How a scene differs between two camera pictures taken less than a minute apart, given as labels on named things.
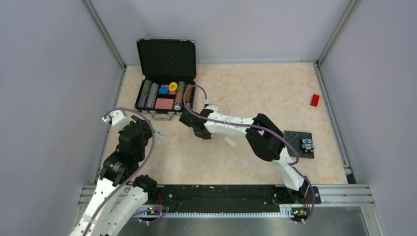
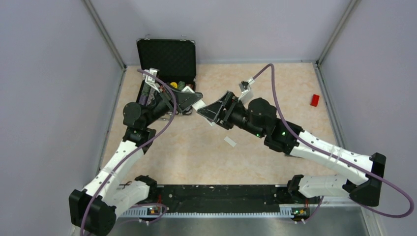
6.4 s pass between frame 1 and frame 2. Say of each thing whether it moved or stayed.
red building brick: stayed
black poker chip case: stayed
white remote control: moved
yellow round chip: stayed
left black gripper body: moved
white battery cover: stayed
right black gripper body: moved
